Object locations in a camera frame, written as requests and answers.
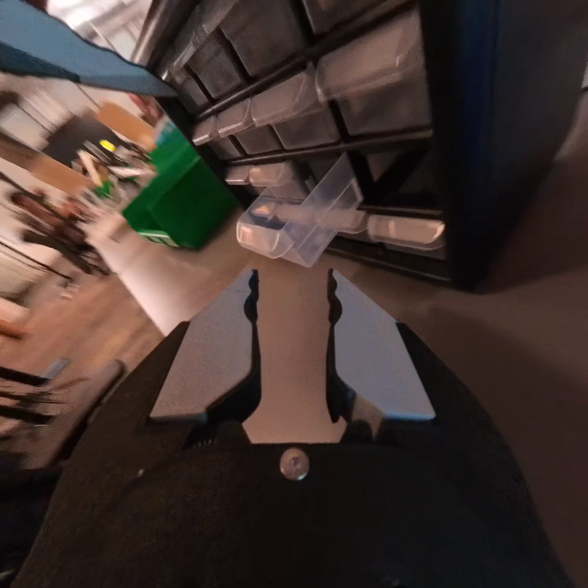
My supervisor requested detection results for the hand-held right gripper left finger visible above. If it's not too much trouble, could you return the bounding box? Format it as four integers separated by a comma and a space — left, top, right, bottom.
150, 269, 262, 422

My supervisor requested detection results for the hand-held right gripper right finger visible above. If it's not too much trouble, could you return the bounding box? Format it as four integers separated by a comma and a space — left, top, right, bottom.
327, 269, 436, 437

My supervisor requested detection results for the green plastic bin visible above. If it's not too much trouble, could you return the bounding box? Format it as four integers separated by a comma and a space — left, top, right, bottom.
122, 132, 238, 251

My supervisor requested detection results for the clear plastic drawer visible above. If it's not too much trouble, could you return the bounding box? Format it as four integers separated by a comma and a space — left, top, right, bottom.
236, 154, 364, 268

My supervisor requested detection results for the black drawer cabinet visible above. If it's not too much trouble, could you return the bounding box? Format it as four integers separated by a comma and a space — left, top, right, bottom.
133, 0, 572, 291

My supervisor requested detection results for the grid of clear drawers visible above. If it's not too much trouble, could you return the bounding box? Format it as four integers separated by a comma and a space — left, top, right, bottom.
170, 0, 446, 252

